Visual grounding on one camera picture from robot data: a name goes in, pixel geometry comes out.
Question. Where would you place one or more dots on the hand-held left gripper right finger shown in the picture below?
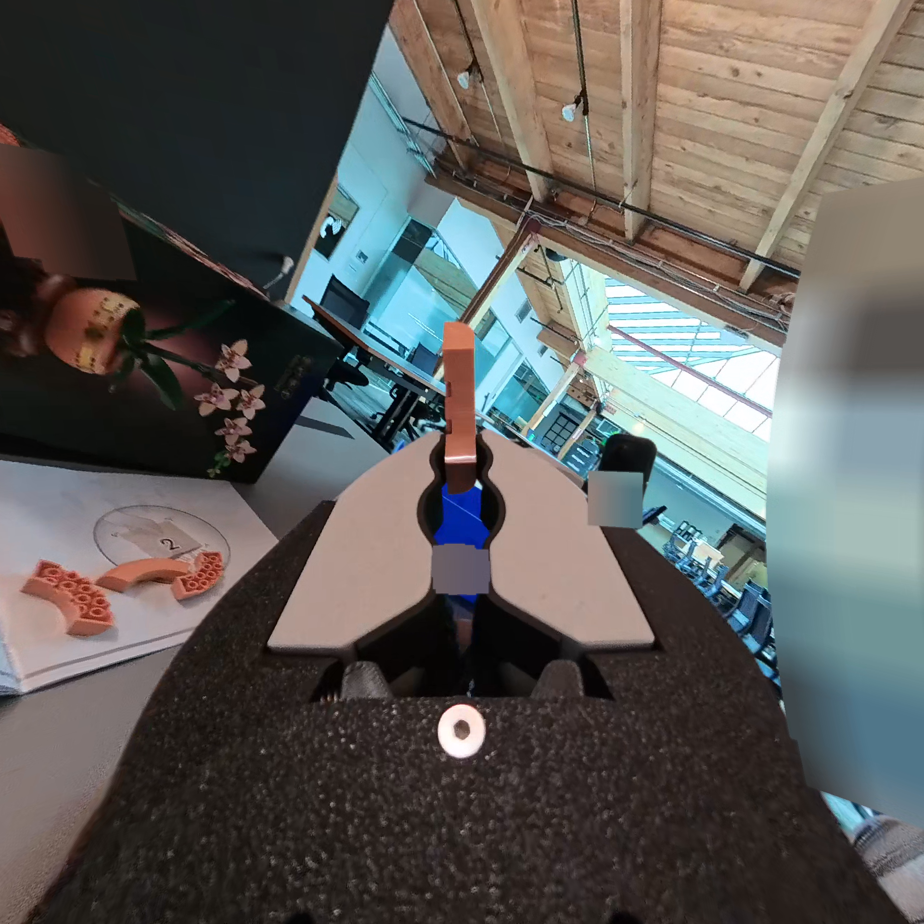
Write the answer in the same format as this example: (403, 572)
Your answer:
(563, 571)

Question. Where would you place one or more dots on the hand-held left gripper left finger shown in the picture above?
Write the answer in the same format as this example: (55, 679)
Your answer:
(361, 571)

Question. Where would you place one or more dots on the blue plastic bin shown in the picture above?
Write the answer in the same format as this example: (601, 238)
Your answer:
(462, 520)

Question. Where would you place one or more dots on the salmon curved brick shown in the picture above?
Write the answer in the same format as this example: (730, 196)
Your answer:
(459, 390)
(137, 573)

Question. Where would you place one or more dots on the row of black office chairs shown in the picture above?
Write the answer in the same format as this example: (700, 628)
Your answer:
(722, 578)

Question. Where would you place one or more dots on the studded orange arc brick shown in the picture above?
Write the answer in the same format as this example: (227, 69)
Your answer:
(202, 575)
(65, 595)

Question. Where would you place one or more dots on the background office desks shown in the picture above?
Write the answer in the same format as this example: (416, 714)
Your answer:
(376, 361)

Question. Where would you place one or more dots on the white instruction booklet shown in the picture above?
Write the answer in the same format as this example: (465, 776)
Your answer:
(87, 520)

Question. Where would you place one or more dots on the black flower print box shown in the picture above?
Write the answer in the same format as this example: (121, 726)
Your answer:
(116, 390)

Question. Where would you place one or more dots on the white gooseneck microphone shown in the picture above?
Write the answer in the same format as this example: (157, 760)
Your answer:
(285, 266)

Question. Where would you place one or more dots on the ceiling spot lamp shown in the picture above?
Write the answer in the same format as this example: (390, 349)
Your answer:
(572, 109)
(467, 75)

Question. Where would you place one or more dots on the black panel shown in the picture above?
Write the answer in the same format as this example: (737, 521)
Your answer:
(188, 116)

